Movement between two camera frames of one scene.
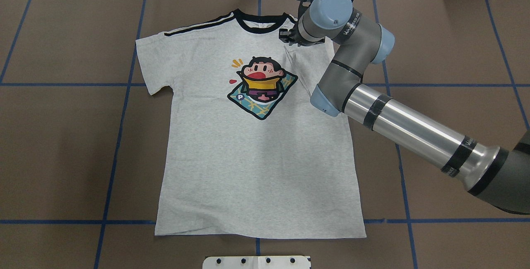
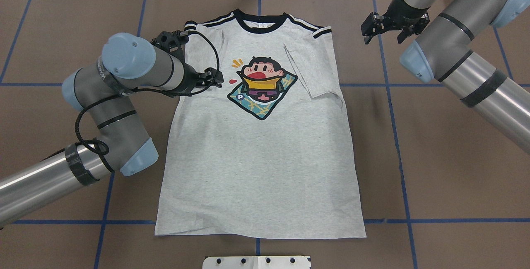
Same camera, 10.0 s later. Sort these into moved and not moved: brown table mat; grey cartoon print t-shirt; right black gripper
Moved: right black gripper
Not moved: grey cartoon print t-shirt; brown table mat
